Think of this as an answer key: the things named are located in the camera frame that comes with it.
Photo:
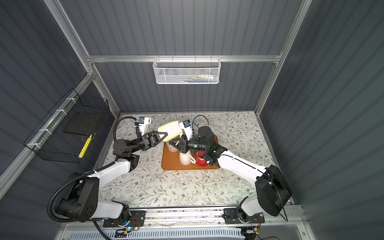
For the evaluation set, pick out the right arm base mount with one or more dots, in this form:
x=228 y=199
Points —
x=238 y=216

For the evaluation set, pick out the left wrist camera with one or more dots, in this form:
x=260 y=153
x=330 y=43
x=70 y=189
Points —
x=142 y=125

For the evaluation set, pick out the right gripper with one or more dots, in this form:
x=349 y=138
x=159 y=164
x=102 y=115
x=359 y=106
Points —
x=183 y=148

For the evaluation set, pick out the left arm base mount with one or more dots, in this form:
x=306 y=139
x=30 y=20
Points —
x=130 y=219

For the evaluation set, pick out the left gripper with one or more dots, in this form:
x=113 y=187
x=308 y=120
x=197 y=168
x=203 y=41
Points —
x=150 y=140

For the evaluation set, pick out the orange plastic tray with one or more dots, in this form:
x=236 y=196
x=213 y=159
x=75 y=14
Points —
x=170 y=161

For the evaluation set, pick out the red mug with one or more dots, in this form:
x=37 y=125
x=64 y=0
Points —
x=200 y=161

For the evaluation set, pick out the black wire wall basket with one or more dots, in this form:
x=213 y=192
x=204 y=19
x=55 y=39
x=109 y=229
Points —
x=62 y=136

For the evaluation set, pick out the pens in white basket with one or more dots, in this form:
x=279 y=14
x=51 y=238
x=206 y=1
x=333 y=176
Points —
x=206 y=78

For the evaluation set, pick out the yellow marker pen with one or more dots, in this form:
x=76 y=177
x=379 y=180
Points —
x=85 y=147

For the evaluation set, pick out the white mug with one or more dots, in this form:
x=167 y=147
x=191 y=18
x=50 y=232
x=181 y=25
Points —
x=186 y=158

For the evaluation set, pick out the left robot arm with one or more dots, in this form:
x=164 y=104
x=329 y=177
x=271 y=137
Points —
x=78 y=199

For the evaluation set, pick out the white wire wall basket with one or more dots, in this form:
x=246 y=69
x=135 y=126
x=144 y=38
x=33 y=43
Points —
x=170 y=73

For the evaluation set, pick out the pink ghost pattern mug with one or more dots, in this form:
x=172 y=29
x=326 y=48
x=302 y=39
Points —
x=171 y=148

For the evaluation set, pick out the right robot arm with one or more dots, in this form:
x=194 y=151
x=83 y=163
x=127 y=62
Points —
x=272 y=189

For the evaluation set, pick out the light green mug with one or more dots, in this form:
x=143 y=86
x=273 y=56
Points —
x=172 y=129

